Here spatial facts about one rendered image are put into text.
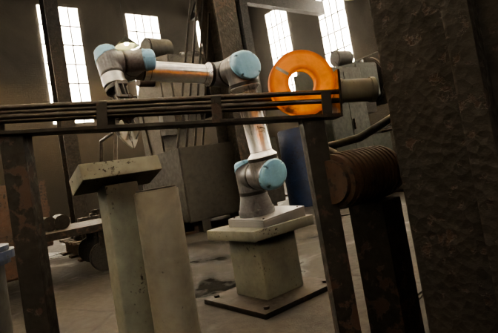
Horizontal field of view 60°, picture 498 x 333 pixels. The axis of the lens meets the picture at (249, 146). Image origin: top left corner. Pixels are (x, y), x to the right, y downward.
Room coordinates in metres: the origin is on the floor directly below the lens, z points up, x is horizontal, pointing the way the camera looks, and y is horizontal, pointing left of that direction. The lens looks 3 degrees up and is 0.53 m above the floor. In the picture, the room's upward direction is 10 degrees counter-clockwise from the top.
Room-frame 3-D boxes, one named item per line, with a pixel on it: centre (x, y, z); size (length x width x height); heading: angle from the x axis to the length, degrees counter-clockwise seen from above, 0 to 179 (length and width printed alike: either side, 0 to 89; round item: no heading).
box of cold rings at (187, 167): (4.75, 0.45, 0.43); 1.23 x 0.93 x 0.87; 128
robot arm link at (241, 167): (1.79, 0.01, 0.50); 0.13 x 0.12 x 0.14; 29
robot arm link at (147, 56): (1.47, 0.33, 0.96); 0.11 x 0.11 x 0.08; 29
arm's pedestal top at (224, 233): (1.81, 0.01, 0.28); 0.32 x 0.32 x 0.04; 39
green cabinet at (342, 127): (5.10, -1.07, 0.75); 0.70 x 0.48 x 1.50; 130
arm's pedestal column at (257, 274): (1.81, 0.01, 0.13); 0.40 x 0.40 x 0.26; 39
